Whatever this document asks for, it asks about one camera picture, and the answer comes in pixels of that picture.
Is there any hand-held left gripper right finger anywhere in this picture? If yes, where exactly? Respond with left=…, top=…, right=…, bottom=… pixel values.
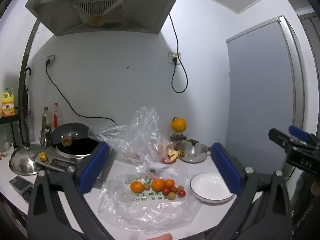
left=204, top=142, right=293, bottom=240

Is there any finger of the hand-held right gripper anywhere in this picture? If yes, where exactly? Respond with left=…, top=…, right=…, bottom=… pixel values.
left=268, top=128, right=300, bottom=155
left=288, top=125, right=317, bottom=143

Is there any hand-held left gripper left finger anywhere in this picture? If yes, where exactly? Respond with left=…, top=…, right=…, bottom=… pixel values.
left=27, top=142, right=118, bottom=240

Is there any white plate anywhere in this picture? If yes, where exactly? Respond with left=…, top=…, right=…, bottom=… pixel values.
left=189, top=172, right=235, bottom=204

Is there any green printed plastic bag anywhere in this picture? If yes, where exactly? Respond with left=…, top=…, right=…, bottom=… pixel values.
left=97, top=162, right=203, bottom=233

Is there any person's left hand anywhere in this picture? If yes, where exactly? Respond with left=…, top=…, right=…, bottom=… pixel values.
left=149, top=233, right=173, bottom=240

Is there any steel concave induction stove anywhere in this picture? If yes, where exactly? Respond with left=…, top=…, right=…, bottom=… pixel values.
left=35, top=138, right=118, bottom=189

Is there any steel pot with lid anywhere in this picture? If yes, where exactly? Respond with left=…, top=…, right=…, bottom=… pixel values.
left=179, top=140, right=212, bottom=164

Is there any person's dark clothing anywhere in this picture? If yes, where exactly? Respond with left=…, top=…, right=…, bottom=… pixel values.
left=291, top=172, right=320, bottom=240

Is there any grey refrigerator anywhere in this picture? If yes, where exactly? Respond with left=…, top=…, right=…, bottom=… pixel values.
left=226, top=15, right=309, bottom=178

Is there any orange peel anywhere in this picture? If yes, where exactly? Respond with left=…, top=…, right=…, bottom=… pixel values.
left=168, top=149, right=180, bottom=164

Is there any clear plastic bag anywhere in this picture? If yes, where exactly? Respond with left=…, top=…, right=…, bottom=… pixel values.
left=88, top=107, right=180, bottom=167

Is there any small metal jug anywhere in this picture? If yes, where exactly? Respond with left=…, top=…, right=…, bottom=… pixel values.
left=40, top=127, right=52, bottom=148

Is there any red sauce bottle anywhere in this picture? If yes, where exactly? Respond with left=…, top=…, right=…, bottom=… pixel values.
left=52, top=102, right=62, bottom=130

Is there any large orange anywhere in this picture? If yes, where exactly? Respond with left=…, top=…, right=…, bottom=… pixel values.
left=171, top=117, right=187, bottom=132

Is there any cooking oil bottle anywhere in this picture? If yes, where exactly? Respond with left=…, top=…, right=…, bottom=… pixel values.
left=41, top=107, right=52, bottom=133

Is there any steel pan lid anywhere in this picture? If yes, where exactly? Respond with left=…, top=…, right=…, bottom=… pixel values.
left=9, top=145, right=43, bottom=176

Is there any smartphone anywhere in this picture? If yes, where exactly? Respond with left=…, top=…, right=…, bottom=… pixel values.
left=9, top=176, right=34, bottom=195

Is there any black umbrella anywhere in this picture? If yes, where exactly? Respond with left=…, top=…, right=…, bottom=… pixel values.
left=19, top=67, right=34, bottom=148

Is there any black metal rack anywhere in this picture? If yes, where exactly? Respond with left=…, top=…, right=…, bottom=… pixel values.
left=0, top=114, right=22, bottom=150

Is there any yellow oil bottle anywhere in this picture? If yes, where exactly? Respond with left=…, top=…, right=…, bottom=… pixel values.
left=1, top=87, right=16, bottom=118

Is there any grey vertical pipe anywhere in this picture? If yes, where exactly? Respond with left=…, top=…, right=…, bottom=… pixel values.
left=17, top=19, right=42, bottom=130

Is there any dark wok with wooden handle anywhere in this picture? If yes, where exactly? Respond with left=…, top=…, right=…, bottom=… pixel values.
left=50, top=122, right=90, bottom=147

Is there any black stove cable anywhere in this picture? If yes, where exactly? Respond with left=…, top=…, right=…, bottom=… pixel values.
left=45, top=59, right=116, bottom=123

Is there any black range hood cable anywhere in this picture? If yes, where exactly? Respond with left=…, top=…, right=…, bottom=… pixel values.
left=169, top=13, right=188, bottom=93

